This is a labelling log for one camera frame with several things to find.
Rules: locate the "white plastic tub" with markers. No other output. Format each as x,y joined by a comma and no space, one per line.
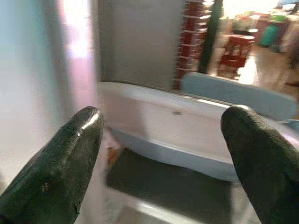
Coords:
175,130

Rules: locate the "white fridge door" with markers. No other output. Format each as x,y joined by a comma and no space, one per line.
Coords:
35,70

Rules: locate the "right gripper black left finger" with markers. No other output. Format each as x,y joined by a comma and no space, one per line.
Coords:
51,175

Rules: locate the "red stacked crates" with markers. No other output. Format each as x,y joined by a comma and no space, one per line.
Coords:
191,35

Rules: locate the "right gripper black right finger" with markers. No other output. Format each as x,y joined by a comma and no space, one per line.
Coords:
266,175

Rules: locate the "dark green pole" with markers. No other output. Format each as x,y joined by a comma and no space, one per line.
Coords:
210,35

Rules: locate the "green bin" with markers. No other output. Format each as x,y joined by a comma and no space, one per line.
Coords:
269,35

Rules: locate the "red plastic stool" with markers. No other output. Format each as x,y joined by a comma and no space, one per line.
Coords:
236,42

